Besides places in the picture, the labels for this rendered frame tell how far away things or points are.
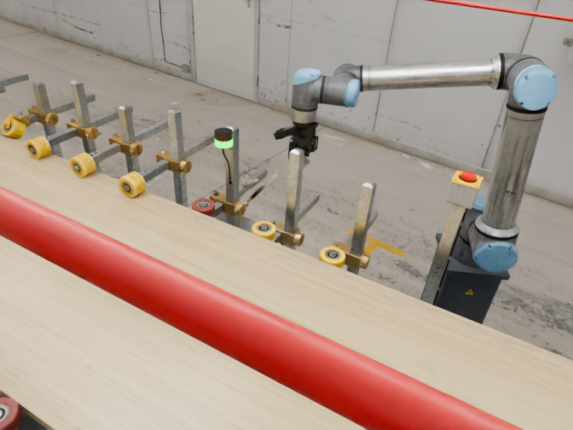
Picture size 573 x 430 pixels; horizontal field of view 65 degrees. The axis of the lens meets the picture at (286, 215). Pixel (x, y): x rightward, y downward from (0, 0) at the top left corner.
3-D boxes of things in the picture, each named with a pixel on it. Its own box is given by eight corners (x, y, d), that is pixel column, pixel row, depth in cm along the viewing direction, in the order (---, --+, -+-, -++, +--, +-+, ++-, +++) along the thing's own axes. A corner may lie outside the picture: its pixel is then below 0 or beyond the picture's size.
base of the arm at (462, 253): (444, 237, 202) (450, 219, 197) (488, 242, 201) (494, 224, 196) (453, 265, 187) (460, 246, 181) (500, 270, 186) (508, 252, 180)
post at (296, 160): (286, 259, 172) (295, 145, 144) (294, 263, 171) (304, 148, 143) (281, 264, 169) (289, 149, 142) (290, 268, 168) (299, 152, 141)
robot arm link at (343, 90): (362, 73, 151) (326, 69, 152) (360, 84, 141) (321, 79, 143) (358, 101, 156) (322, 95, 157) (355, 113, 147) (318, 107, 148)
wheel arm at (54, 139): (128, 110, 216) (127, 103, 214) (134, 113, 215) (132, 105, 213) (35, 148, 180) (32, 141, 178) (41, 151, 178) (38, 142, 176)
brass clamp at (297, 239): (273, 229, 169) (273, 217, 166) (304, 241, 164) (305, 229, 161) (264, 237, 165) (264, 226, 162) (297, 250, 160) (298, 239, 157)
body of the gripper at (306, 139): (308, 159, 159) (311, 127, 152) (286, 152, 162) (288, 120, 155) (317, 150, 164) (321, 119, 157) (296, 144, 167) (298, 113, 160)
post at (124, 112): (139, 206, 202) (124, 103, 174) (145, 208, 200) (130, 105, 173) (134, 210, 199) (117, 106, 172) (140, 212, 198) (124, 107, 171)
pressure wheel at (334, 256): (312, 274, 148) (315, 246, 142) (334, 270, 151) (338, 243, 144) (321, 291, 142) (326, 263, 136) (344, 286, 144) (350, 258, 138)
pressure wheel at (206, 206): (202, 220, 169) (201, 194, 163) (220, 227, 166) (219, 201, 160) (188, 231, 163) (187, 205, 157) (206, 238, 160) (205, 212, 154)
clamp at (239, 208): (217, 201, 176) (217, 190, 173) (246, 212, 171) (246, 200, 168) (208, 207, 172) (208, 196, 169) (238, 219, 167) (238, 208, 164)
